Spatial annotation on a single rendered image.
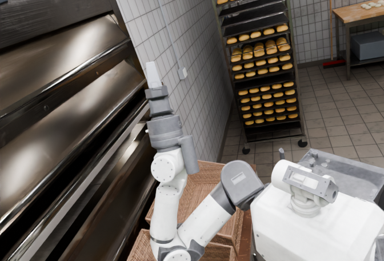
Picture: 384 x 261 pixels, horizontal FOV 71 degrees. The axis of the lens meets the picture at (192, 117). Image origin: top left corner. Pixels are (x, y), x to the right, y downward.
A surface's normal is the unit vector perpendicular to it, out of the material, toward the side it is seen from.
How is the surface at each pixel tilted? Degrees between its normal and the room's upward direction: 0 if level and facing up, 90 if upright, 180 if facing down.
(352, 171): 0
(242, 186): 34
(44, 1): 90
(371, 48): 90
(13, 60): 70
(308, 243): 45
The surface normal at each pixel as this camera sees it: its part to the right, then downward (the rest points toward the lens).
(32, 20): 0.93, -0.12
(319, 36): -0.24, 0.51
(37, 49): 0.78, -0.41
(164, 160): -0.31, 0.12
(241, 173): -0.37, -0.43
